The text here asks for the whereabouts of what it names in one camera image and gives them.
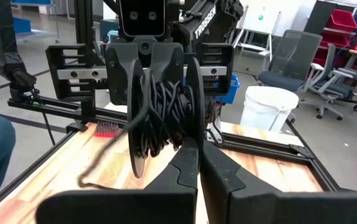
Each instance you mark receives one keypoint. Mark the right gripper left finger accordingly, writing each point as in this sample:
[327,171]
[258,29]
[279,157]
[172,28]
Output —
[135,208]

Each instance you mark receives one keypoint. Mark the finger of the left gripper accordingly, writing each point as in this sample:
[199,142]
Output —
[169,62]
[117,74]

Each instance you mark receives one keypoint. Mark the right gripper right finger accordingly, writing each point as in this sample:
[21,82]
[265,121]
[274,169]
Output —
[275,208]

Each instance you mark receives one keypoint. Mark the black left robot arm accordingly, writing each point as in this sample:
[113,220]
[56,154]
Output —
[206,21]

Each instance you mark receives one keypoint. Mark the red screw bit box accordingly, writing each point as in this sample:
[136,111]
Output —
[107,130]

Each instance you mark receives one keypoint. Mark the blue plastic crate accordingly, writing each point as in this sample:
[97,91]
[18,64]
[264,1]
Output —
[20,26]
[228,93]

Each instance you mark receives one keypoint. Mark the white cylindrical bin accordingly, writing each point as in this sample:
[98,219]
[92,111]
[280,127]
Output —
[265,109]

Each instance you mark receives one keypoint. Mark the white easel board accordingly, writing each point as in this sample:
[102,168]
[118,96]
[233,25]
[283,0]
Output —
[262,21]

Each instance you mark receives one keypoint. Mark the grey mesh office chair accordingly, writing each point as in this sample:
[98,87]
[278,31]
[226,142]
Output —
[290,59]

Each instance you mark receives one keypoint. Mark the red storage bin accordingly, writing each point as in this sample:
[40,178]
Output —
[341,20]

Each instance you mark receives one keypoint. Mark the black aluminium table frame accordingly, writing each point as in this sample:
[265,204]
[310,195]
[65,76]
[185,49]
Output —
[85,62]

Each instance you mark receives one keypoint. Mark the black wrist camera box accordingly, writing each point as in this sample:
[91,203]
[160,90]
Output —
[142,18]

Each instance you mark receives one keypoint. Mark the white frame office chair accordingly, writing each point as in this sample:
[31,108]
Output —
[331,87]

